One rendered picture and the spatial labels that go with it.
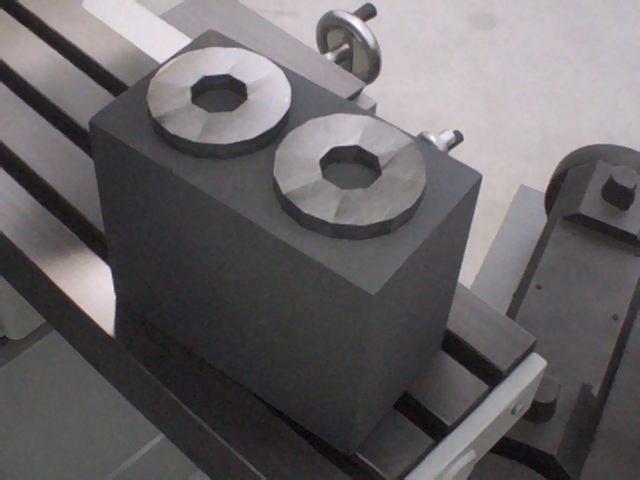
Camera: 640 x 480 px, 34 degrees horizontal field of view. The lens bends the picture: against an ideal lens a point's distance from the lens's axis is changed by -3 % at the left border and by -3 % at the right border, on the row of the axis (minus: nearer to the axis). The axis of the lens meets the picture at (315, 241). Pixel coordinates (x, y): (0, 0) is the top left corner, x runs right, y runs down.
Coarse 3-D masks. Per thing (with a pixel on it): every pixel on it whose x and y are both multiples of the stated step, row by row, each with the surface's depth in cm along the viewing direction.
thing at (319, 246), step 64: (192, 64) 67; (256, 64) 67; (128, 128) 65; (192, 128) 63; (256, 128) 64; (320, 128) 64; (384, 128) 64; (128, 192) 68; (192, 192) 63; (256, 192) 62; (320, 192) 61; (384, 192) 61; (448, 192) 63; (128, 256) 74; (192, 256) 68; (256, 256) 63; (320, 256) 59; (384, 256) 59; (448, 256) 66; (192, 320) 73; (256, 320) 68; (320, 320) 63; (384, 320) 62; (256, 384) 73; (320, 384) 68; (384, 384) 69
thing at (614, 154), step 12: (600, 144) 144; (612, 144) 143; (576, 156) 145; (588, 156) 143; (600, 156) 142; (612, 156) 141; (624, 156) 141; (636, 156) 141; (564, 168) 145; (636, 168) 140; (552, 180) 147; (552, 192) 149; (552, 204) 150
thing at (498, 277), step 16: (528, 192) 163; (512, 208) 161; (528, 208) 161; (544, 208) 161; (512, 224) 159; (528, 224) 159; (544, 224) 159; (496, 240) 156; (512, 240) 157; (528, 240) 157; (496, 256) 154; (512, 256) 155; (528, 256) 155; (480, 272) 152; (496, 272) 152; (512, 272) 153; (480, 288) 150; (496, 288) 151; (512, 288) 151; (496, 304) 149
